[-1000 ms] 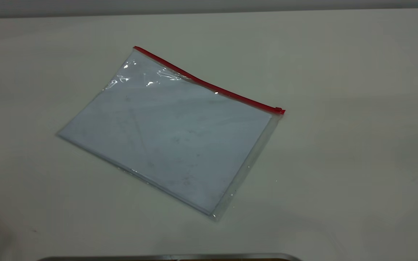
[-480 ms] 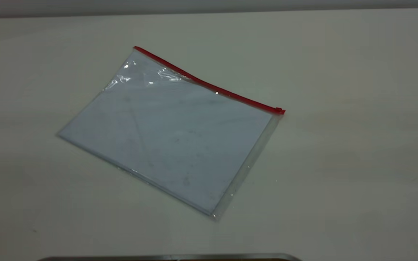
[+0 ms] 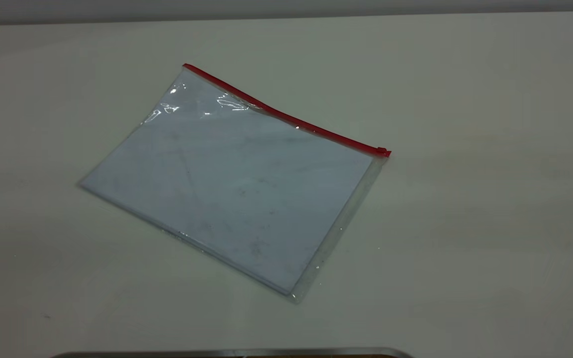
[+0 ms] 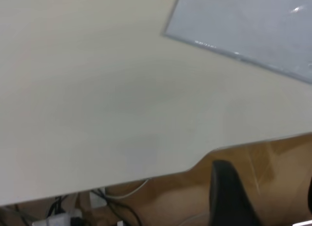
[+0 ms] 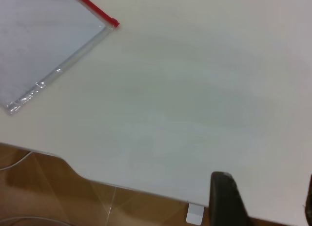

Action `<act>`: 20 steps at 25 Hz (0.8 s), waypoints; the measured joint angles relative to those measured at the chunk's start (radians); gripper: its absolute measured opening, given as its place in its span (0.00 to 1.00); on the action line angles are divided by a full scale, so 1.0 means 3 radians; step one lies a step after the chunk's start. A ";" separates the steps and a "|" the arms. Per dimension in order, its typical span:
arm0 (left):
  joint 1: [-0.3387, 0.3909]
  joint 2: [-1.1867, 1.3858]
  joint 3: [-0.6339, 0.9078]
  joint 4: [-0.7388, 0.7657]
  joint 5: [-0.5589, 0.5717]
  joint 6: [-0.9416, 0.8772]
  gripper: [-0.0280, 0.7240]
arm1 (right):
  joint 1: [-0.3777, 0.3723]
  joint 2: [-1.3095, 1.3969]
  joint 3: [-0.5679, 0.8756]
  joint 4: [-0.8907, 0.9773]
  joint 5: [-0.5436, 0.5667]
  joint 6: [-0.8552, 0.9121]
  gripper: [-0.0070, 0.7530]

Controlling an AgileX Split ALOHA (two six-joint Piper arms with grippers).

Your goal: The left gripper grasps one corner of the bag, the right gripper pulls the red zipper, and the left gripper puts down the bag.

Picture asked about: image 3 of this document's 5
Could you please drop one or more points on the clear plastic zip bag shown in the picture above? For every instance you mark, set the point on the clear plastic zip bag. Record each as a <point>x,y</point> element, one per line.
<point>237,184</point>

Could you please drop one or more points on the white paper sheets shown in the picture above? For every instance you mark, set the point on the white paper sheets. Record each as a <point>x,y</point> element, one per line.
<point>232,189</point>

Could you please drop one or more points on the grey metal bar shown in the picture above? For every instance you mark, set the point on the grey metal bar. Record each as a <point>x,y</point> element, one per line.
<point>232,353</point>

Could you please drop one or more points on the red zipper slider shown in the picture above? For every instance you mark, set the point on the red zipper slider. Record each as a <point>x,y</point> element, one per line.
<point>382,151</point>

